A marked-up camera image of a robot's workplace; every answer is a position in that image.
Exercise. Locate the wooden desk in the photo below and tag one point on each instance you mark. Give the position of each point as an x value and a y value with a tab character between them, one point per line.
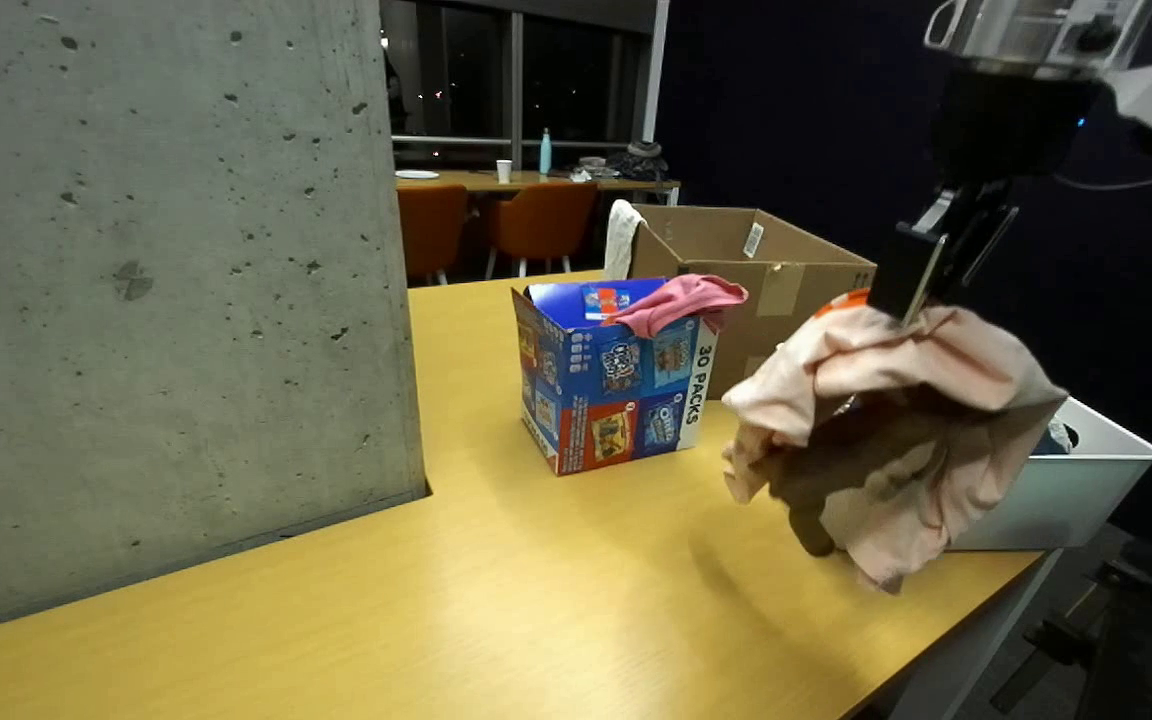
523	178

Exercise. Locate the blue cartoon print box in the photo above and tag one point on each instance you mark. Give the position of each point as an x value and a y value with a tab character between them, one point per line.
609	382

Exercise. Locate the white cloth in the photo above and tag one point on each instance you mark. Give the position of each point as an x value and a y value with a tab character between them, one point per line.
620	239

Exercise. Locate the brown cardboard box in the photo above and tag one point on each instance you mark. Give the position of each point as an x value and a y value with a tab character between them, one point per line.
762	274

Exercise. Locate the brown office chair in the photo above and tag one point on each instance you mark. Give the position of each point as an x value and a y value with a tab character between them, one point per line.
540	222
435	224

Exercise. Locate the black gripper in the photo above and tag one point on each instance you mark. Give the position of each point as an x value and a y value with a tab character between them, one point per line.
1000	126

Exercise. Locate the peach shirt with brown toy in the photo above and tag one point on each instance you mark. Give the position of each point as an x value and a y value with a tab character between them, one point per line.
899	426

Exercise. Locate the white plastic basket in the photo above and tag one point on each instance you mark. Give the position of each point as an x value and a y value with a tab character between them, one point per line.
1080	483

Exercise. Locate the teal bottle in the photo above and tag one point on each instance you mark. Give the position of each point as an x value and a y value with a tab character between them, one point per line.
546	155

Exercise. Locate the white cup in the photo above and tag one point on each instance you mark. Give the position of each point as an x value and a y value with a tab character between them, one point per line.
504	168

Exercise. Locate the navy blue cloth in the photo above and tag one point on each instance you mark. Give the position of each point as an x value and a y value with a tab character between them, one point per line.
1058	437

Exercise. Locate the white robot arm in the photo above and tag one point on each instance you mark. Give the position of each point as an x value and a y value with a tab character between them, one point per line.
1043	30

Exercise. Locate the dark bag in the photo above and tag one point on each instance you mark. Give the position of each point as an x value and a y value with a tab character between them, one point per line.
620	163

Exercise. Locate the pink cloth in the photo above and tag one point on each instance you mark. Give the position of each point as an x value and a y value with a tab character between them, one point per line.
676	302

